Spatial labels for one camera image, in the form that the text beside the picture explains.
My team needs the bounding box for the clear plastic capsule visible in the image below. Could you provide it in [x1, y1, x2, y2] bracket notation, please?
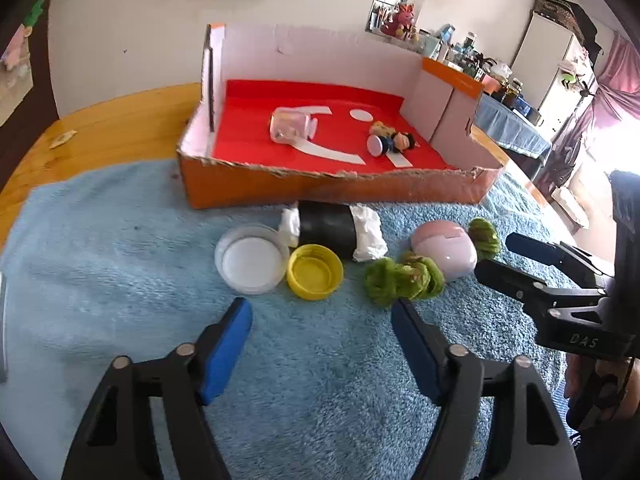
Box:
[270, 109, 320, 143]

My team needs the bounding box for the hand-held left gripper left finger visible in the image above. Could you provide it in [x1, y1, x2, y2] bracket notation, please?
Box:
[60, 297, 253, 480]

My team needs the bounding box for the pink curtain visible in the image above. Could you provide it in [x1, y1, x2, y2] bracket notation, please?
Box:
[547, 30, 640, 201]

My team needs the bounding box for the large green chenille scrunchie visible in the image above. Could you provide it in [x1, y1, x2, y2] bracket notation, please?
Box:
[364, 251, 446, 308]

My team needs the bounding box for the white cabinet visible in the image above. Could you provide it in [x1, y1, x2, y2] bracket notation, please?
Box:
[510, 10, 591, 111]

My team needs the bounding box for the blue fluffy blanket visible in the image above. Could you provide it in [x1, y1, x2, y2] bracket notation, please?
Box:
[0, 160, 611, 480]

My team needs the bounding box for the green spider toy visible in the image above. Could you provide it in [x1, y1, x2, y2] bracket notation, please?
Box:
[560, 72, 596, 93]

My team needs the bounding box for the pink pig plush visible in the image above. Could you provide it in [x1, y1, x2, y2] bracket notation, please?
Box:
[0, 25, 28, 68]

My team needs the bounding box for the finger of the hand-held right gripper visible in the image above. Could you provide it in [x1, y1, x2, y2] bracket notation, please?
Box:
[474, 259, 608, 318]
[505, 232, 615, 291]

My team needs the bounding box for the black roll with white tissue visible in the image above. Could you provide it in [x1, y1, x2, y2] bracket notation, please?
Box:
[278, 200, 389, 263]

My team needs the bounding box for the dark patterned bag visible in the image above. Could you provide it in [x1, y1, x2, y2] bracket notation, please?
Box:
[532, 0, 601, 41]

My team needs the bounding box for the orange cardboard box red inside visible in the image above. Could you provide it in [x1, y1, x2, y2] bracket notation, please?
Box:
[176, 22, 506, 210]

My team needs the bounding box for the pink earbud case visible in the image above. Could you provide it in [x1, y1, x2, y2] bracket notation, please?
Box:
[411, 220, 478, 282]

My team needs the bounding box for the yellow bottle cap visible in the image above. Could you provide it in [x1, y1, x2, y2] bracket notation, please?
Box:
[286, 244, 346, 301]

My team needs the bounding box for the cloth-covered side table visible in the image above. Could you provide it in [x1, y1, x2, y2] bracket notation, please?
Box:
[472, 92, 553, 166]

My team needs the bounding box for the white pocket device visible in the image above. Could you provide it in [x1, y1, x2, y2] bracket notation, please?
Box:
[0, 270, 11, 386]

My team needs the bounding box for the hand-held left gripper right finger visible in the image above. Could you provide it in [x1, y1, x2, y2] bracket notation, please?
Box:
[391, 298, 583, 480]

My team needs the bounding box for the white cushion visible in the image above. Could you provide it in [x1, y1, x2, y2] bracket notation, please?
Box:
[552, 185, 591, 228]

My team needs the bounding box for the black-haired doll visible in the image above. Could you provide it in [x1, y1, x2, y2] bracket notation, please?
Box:
[366, 131, 420, 157]

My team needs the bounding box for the small green chenille scrunchie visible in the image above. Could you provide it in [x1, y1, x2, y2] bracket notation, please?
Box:
[467, 217, 502, 261]

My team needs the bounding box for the beige hanging organizer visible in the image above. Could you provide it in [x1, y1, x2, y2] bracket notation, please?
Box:
[0, 60, 33, 126]

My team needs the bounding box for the row of bottles and jars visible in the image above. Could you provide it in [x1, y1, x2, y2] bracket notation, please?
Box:
[415, 22, 546, 121]

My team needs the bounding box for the person's right hand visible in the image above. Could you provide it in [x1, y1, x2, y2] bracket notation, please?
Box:
[564, 355, 640, 433]

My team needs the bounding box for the clear round plastic lid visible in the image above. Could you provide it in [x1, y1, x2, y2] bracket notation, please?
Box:
[215, 224, 291, 296]

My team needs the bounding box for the green plush toy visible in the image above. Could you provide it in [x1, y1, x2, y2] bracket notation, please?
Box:
[22, 0, 46, 38]

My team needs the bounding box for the red plush toy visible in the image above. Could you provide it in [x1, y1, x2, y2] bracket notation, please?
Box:
[381, 2, 420, 41]

